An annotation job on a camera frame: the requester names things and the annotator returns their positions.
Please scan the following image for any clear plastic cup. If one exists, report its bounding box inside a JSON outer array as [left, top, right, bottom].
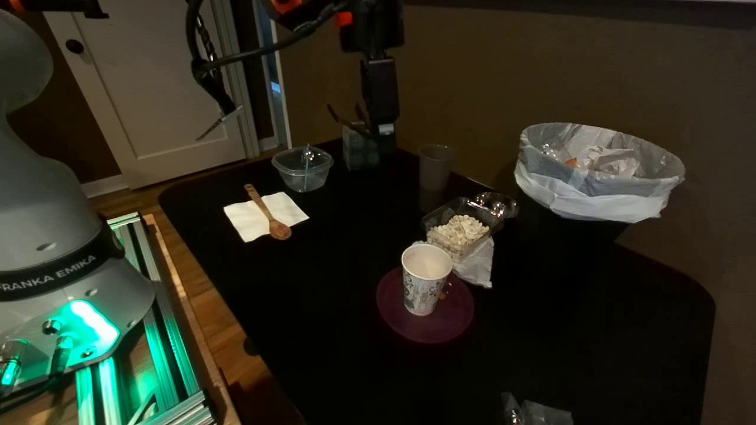
[[419, 144, 457, 191]]

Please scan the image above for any patterned paper coffee cup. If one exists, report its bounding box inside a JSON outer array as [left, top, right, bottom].
[[401, 243, 454, 317]]

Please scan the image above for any purple plate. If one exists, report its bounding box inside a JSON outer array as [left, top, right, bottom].
[[376, 267, 475, 345]]

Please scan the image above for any bundle of stir sticks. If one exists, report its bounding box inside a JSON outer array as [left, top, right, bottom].
[[327, 103, 374, 140]]

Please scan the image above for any clear square stick holder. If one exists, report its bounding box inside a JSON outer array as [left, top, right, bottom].
[[342, 124, 380, 172]]

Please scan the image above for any clear plastic bowl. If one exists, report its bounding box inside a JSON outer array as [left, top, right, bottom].
[[272, 145, 334, 193]]

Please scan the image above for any clear plastic clamshell container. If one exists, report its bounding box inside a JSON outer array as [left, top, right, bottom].
[[421, 191, 520, 264]]

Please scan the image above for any heap of white popcorn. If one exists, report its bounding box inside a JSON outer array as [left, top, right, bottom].
[[433, 214, 491, 250]]

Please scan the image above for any wooden spoon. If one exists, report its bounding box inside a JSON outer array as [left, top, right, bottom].
[[244, 184, 292, 241]]

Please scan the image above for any white paper napkin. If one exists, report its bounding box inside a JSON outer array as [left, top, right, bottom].
[[223, 192, 310, 243]]

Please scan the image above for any white door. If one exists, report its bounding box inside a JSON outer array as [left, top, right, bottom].
[[44, 0, 262, 190]]

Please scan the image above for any heap of crumpled trash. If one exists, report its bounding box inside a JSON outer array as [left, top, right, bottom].
[[540, 126, 643, 178]]

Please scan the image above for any trash bin with white bag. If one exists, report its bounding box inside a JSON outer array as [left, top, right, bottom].
[[513, 122, 686, 251]]

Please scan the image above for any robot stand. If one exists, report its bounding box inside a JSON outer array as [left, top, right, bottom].
[[0, 211, 217, 425]]

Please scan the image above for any clear crumpled plastic bag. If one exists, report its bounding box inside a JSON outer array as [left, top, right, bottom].
[[500, 392, 574, 425]]

